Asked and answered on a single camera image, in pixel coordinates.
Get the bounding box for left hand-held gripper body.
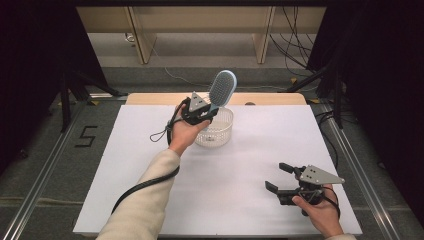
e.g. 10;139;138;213
180;91;214;127

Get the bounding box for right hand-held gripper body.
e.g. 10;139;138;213
277;164;346;207

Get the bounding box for white plastic basket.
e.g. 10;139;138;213
194;106;235;148

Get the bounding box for light blue hairbrush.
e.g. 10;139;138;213
207;69;238;110

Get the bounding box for person's left hand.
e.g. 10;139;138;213
168;105;212;157

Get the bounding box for person's right hand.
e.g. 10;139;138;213
291;194;345;239

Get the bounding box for white table cover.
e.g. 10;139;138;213
72;104;363;236

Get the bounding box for wooden table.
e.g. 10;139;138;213
125;92;308;106

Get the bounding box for black metal stand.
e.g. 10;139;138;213
58;70;129;134
284;64;346;130

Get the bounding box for beige wooden desk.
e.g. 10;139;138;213
75;5;328;65

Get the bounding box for dark curtain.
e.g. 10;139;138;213
0;0;108;176
305;0;424;229

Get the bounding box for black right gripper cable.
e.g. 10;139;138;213
319;185;342;220

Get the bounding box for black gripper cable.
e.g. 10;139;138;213
319;185;342;220
110;99;188;215

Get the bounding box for thin black wrist strap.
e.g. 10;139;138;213
148;123;173;144

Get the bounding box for aluminium floor rail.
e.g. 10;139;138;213
0;102;88;240
319;102;404;240

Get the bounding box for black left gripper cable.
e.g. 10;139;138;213
110;99;188;215

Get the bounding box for bundle of black cables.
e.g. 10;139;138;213
269;5;322;78

